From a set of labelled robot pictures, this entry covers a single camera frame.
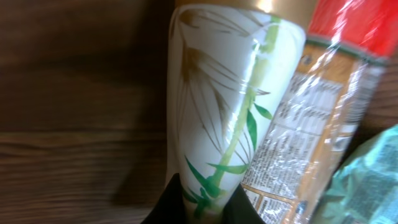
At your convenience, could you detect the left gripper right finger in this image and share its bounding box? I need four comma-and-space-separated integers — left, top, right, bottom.
222, 185, 264, 224

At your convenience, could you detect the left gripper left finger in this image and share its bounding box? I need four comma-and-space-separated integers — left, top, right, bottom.
141, 173, 187, 224

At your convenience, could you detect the teal wet wipes packet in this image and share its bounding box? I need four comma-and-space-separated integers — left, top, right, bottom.
310, 126, 397, 224

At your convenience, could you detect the white bamboo print tube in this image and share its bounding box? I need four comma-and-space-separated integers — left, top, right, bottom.
167, 0, 316, 223

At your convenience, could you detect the orange pasta packet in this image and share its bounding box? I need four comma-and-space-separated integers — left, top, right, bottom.
242, 0, 397, 224

